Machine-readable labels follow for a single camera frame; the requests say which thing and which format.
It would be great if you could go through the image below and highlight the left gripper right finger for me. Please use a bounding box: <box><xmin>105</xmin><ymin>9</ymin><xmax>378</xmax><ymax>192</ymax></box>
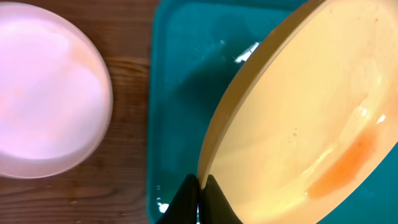
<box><xmin>200</xmin><ymin>175</ymin><xmax>243</xmax><ymax>224</ymax></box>

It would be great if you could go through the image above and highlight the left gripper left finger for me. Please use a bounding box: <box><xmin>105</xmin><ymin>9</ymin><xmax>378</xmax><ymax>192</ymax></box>
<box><xmin>156</xmin><ymin>174</ymin><xmax>199</xmax><ymax>224</ymax></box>

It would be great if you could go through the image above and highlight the yellow plate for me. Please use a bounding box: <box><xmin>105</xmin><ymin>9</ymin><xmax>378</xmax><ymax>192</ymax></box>
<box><xmin>198</xmin><ymin>0</ymin><xmax>397</xmax><ymax>223</ymax></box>

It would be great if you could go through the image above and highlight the white plate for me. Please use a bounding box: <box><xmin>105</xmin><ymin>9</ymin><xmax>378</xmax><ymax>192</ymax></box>
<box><xmin>1</xmin><ymin>2</ymin><xmax>113</xmax><ymax>179</ymax></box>

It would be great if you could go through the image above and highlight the teal plastic tray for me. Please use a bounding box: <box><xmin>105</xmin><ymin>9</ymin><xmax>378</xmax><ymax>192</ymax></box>
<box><xmin>147</xmin><ymin>1</ymin><xmax>397</xmax><ymax>223</ymax></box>

